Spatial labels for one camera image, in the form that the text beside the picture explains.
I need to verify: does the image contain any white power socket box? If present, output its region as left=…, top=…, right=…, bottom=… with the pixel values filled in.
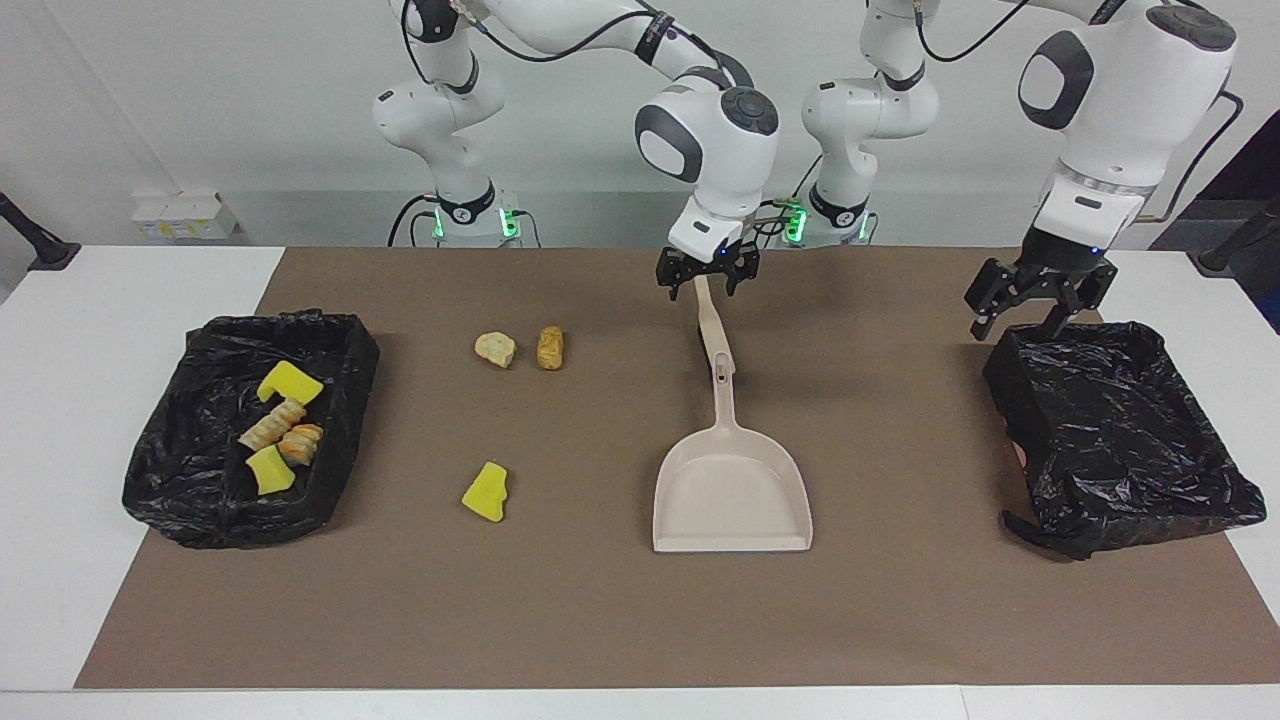
left=130, top=190, right=241, bottom=241

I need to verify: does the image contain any dark background panel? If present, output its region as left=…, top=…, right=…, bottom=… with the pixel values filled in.
left=1150, top=110, right=1280, bottom=331

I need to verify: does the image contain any pale ridged scrap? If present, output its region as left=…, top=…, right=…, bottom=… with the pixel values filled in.
left=238, top=398, right=308, bottom=453

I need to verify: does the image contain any beige plastic dustpan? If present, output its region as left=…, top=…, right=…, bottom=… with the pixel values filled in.
left=652, top=352, right=814, bottom=553

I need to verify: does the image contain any black plastic trash bag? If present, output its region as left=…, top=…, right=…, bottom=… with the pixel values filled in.
left=121, top=309, right=382, bottom=550
left=982, top=320, right=1268, bottom=561

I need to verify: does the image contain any yellow sponge with green pad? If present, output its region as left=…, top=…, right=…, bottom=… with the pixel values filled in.
left=245, top=445, right=298, bottom=497

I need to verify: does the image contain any black base cable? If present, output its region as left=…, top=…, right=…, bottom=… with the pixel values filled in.
left=387, top=193, right=441, bottom=248
left=725, top=198, right=791, bottom=248

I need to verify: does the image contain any orange striped scrap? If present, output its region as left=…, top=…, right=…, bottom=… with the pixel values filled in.
left=278, top=423, right=325, bottom=468

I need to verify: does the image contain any notched yellow sponge piece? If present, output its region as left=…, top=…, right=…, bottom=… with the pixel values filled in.
left=257, top=362, right=325, bottom=405

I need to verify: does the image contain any yellow sponge chunk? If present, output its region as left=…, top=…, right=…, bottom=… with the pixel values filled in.
left=461, top=460, right=510, bottom=524

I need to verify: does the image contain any brown table mat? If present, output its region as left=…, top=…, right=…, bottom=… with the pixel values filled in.
left=75, top=247, right=1280, bottom=689

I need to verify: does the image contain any black stand leg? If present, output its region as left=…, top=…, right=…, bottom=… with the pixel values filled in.
left=1197, top=200, right=1280, bottom=276
left=0, top=190, right=81, bottom=271

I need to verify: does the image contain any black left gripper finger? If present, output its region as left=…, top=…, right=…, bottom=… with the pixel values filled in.
left=1045, top=270, right=1118, bottom=339
left=967, top=262, right=1021, bottom=341

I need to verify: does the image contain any beige hand brush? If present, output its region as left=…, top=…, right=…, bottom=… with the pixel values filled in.
left=692, top=275, right=737, bottom=381

